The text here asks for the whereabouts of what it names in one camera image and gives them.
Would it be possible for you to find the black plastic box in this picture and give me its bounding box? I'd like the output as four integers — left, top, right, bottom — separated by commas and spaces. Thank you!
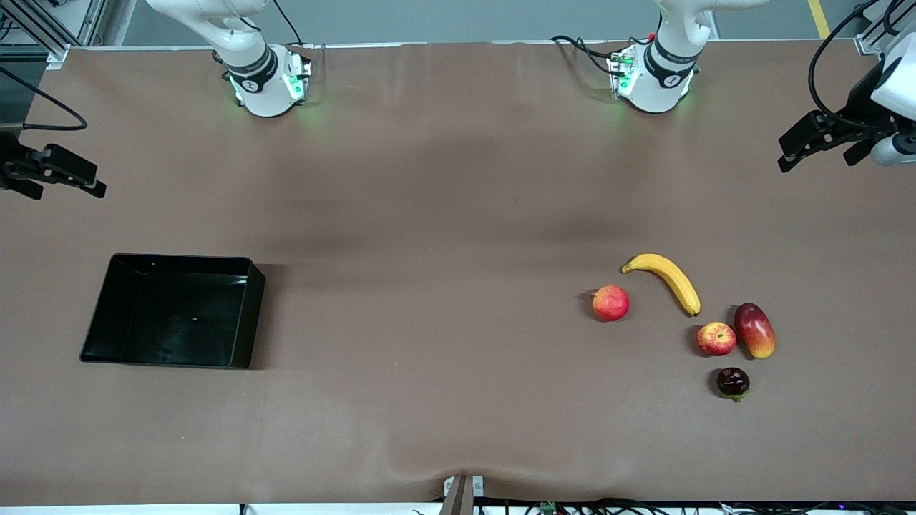
79, 253, 266, 370

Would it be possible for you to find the yellow banana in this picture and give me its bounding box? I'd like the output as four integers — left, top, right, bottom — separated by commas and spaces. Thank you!
620, 253, 702, 318

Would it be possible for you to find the red yellow apple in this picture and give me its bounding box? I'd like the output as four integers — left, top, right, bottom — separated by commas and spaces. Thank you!
696, 321, 738, 357

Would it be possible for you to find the red apple left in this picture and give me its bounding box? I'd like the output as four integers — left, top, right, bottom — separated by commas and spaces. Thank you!
590, 285, 631, 323

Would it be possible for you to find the red yellow mango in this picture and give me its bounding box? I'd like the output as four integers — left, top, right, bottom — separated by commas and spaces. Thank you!
734, 302, 776, 360

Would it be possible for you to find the dark purple mangosteen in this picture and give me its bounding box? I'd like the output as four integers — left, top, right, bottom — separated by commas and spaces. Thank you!
716, 367, 751, 403

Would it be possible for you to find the brown table cover mat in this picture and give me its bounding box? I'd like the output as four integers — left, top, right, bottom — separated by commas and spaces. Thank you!
0, 39, 916, 506

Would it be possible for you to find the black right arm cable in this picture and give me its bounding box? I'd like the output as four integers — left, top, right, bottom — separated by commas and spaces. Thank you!
0, 67, 89, 132

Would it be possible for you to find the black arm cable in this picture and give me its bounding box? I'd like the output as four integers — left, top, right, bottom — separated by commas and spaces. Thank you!
0, 67, 89, 132
808, 0, 904, 131

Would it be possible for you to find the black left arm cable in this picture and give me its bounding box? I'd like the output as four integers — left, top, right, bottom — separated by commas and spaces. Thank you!
808, 0, 904, 131

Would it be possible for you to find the aluminium frame profile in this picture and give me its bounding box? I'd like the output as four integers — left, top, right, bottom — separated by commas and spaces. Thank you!
854, 0, 916, 57
0, 0, 109, 70

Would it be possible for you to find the black left base cable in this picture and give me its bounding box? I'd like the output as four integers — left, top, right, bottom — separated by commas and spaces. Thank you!
550, 34, 632, 77

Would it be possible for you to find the black base cable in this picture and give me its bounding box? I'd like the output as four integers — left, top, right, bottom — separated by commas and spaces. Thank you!
271, 0, 306, 48
550, 34, 632, 77

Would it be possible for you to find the black right base cable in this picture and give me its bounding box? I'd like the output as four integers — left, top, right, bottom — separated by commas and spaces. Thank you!
271, 0, 306, 48

